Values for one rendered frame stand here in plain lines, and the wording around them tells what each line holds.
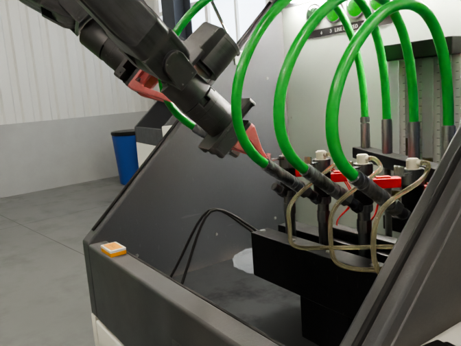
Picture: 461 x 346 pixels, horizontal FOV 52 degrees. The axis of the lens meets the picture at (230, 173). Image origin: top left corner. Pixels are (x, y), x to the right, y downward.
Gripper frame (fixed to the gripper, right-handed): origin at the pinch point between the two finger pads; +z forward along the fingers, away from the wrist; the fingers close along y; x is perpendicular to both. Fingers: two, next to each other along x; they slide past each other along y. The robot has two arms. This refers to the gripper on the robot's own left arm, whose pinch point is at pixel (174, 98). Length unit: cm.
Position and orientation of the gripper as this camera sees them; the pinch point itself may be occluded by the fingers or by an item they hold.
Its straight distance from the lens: 82.7
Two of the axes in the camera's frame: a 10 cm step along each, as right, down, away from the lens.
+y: 1.3, 0.4, 9.9
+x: -6.3, 7.8, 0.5
